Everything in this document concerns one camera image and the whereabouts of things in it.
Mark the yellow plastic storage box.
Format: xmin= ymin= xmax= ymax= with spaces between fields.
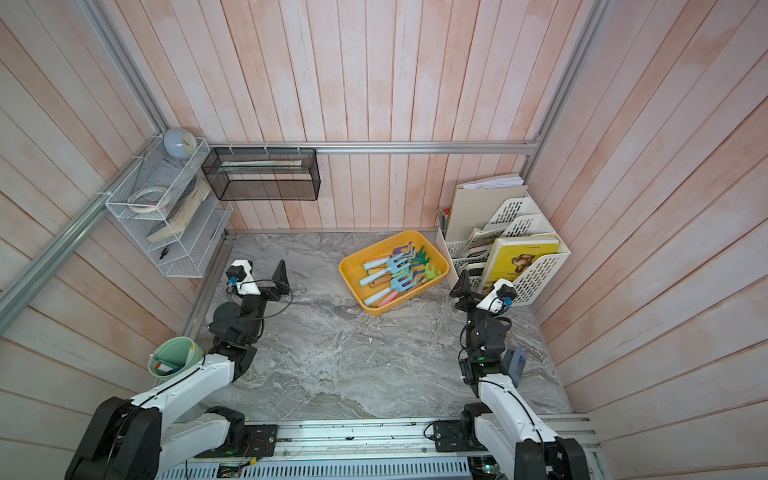
xmin=339 ymin=230 xmax=451 ymax=316

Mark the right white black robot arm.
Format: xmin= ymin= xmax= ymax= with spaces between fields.
xmin=424 ymin=272 xmax=590 ymax=479

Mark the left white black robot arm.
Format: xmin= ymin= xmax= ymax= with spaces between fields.
xmin=64 ymin=260 xmax=293 ymax=479

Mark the dark green hand rake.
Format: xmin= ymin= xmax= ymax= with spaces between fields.
xmin=407 ymin=245 xmax=430 ymax=268

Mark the yellow picture book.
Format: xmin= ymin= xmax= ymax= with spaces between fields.
xmin=480 ymin=234 xmax=560 ymax=294

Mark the white desk file organizer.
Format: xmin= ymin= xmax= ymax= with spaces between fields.
xmin=436 ymin=195 xmax=571 ymax=306

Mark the beige folder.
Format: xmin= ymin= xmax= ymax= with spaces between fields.
xmin=444 ymin=185 xmax=528 ymax=242

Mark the green plastic cup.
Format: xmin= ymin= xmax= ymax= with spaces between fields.
xmin=147 ymin=336 xmax=205 ymax=379

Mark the white tape roll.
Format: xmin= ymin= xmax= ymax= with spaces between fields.
xmin=127 ymin=186 xmax=170 ymax=214

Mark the grey round clock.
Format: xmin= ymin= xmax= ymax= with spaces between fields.
xmin=163 ymin=128 xmax=198 ymax=162

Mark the green hand rake wooden handle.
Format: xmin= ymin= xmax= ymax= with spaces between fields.
xmin=413 ymin=265 xmax=442 ymax=283

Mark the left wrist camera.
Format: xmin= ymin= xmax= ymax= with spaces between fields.
xmin=225 ymin=260 xmax=253 ymax=288

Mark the purple hand rake pink handle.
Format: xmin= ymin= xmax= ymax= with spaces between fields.
xmin=376 ymin=265 xmax=425 ymax=308

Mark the black mesh wall basket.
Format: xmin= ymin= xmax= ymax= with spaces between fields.
xmin=202 ymin=146 xmax=321 ymax=201

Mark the white wire wall shelf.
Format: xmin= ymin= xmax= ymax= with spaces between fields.
xmin=106 ymin=137 xmax=233 ymax=278

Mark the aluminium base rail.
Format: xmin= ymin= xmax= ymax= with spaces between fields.
xmin=104 ymin=413 xmax=602 ymax=480

